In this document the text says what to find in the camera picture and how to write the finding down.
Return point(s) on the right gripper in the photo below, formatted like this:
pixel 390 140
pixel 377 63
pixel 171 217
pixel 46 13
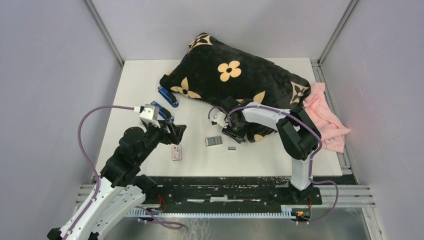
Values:
pixel 238 136

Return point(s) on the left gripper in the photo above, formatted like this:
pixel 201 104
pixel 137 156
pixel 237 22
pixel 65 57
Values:
pixel 167 137

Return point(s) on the blue stapler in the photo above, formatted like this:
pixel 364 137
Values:
pixel 163 112
pixel 168 96

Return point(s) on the box of staples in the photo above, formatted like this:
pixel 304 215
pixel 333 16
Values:
pixel 213 141

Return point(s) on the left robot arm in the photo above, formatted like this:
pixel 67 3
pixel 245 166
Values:
pixel 119 188

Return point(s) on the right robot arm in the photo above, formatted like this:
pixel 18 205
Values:
pixel 300 137

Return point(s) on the closed red white staple box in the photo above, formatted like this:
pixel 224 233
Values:
pixel 176 153

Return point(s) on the black pillow with beige flowers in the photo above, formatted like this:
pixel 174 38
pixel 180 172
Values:
pixel 211 71

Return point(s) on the pink cloth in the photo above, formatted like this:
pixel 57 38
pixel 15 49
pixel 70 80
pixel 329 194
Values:
pixel 332 130

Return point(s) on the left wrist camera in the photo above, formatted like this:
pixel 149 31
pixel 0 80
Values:
pixel 148 114

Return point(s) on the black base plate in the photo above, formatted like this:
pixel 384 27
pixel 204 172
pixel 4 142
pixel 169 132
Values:
pixel 239 195

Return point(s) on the white cable duct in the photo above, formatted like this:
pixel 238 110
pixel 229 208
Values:
pixel 212 215

